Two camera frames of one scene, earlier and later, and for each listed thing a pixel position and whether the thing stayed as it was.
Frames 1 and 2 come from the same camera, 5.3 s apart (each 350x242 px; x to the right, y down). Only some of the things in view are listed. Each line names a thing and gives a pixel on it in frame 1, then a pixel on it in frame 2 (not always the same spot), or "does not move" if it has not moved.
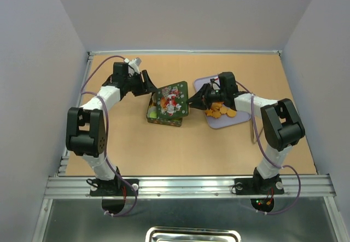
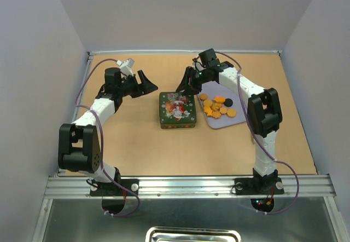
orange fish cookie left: (208, 113) does not move
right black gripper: (198, 100) -> (192, 88)
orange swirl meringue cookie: (216, 106) does not move
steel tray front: (192, 235) does not move
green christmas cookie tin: (151, 115) -> (178, 120)
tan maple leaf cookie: (223, 110) does not move
